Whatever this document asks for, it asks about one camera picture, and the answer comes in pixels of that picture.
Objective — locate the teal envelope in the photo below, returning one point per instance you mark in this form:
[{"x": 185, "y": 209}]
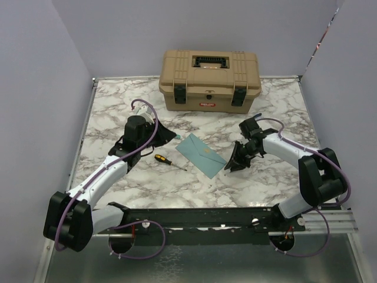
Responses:
[{"x": 201, "y": 156}]

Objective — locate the yellow black screwdriver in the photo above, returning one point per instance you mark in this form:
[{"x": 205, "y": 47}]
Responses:
[{"x": 164, "y": 160}]

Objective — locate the aluminium frame rail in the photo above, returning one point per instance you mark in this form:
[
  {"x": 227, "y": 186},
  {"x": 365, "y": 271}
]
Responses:
[{"x": 71, "y": 175}]

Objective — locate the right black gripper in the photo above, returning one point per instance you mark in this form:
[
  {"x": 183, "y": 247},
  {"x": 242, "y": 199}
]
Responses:
[{"x": 237, "y": 162}]

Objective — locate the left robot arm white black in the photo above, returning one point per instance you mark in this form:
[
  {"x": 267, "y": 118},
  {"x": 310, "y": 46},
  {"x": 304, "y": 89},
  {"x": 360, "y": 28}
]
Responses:
[{"x": 72, "y": 218}]

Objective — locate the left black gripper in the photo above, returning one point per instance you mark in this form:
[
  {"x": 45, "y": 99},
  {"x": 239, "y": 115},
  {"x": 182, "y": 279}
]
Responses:
[{"x": 164, "y": 135}]

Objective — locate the tan plastic toolbox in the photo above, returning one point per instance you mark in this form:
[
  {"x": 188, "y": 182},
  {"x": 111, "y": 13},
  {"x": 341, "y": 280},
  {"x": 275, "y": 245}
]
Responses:
[{"x": 211, "y": 81}]

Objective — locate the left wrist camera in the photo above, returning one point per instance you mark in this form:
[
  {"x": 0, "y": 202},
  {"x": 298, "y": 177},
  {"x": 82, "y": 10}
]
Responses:
[{"x": 146, "y": 112}]

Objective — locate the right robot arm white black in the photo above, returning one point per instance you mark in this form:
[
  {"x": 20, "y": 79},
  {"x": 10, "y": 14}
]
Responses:
[{"x": 320, "y": 176}]

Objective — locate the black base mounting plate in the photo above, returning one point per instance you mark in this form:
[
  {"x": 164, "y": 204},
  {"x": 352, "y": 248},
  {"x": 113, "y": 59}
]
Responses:
[{"x": 222, "y": 226}]

